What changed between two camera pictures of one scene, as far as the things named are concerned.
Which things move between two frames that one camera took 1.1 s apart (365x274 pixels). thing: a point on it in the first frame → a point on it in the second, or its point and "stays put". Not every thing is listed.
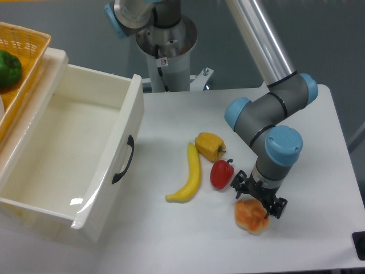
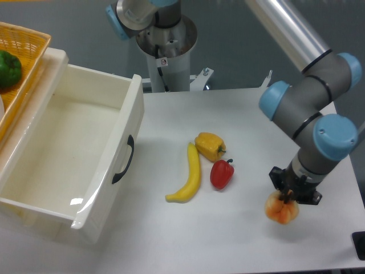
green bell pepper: (10, 69) stays put
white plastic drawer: (69, 154) stays put
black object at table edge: (359, 238) stays put
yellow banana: (195, 175) stays put
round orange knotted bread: (250, 214) → (276, 209)
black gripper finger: (240, 182) → (277, 175)
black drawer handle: (130, 141) stays put
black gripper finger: (277, 208) → (312, 198)
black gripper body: (265, 194) → (299, 186)
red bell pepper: (221, 173) stays put
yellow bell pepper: (210, 146) stays put
